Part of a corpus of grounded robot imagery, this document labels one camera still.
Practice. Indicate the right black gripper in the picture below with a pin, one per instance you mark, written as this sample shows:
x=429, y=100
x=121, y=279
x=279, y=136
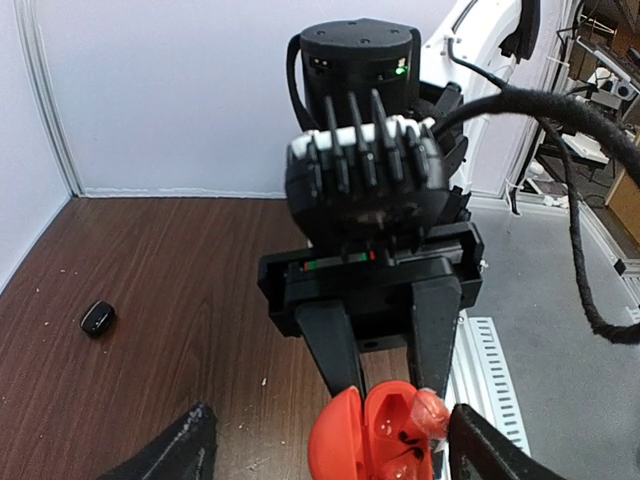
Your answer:
x=420, y=292

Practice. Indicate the front aluminium rail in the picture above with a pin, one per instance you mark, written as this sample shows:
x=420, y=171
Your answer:
x=481, y=379

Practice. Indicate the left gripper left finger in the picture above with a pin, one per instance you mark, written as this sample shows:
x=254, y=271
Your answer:
x=184, y=450

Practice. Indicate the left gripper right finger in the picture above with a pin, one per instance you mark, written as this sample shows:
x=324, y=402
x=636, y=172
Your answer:
x=477, y=450

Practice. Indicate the right aluminium frame post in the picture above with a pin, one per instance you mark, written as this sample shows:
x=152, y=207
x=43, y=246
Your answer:
x=41, y=84

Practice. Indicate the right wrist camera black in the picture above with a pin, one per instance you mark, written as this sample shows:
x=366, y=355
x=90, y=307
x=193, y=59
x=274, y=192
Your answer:
x=365, y=183

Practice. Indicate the orange round case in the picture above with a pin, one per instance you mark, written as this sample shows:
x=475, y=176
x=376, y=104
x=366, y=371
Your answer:
x=370, y=438

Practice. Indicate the black earbud charging case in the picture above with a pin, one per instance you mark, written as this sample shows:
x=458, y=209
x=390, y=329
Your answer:
x=97, y=319

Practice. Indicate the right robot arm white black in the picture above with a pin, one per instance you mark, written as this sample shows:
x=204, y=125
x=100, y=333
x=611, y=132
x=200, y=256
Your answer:
x=424, y=80

